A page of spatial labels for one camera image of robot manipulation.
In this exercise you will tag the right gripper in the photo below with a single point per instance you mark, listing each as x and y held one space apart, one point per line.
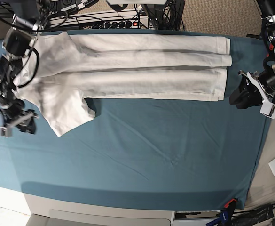
16 116

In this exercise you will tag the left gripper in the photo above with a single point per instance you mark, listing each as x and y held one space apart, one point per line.
247 95

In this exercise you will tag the white T-shirt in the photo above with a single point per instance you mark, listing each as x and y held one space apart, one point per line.
72 68

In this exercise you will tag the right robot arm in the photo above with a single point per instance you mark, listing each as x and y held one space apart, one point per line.
30 19

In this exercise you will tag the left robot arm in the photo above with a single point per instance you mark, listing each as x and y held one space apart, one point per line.
267 14

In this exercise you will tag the blue clamp top right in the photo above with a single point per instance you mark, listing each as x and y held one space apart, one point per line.
259 37

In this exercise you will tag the blue clamp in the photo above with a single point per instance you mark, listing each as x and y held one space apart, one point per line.
223 219
259 37

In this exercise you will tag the teal table cloth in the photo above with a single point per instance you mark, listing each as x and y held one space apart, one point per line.
156 154

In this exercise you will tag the white drawer cabinet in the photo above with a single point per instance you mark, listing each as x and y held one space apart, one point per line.
96 215

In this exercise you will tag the orange black clamp bottom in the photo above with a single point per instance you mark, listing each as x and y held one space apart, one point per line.
231 203

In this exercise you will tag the blue clamp bottom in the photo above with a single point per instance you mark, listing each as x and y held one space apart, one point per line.
223 219

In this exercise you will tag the black power strip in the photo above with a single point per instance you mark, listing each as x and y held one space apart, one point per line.
135 24

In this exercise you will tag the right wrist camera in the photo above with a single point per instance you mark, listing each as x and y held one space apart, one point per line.
5 131

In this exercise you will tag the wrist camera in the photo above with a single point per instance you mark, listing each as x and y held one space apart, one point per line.
268 109
5 131

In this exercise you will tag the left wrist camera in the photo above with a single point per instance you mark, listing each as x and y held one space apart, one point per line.
268 109

